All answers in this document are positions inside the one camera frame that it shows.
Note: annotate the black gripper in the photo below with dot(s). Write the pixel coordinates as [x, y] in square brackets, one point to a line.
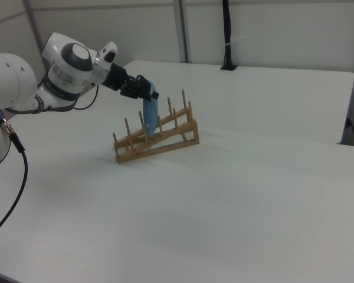
[116, 78]

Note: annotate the blue round plate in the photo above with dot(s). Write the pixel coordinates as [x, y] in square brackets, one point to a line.
[151, 116]

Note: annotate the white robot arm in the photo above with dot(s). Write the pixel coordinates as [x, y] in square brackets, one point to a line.
[59, 76]

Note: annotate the wooden plate rack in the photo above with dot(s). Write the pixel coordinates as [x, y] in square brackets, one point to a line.
[159, 138]

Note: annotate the black pole with base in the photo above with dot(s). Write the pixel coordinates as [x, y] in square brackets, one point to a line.
[227, 35]

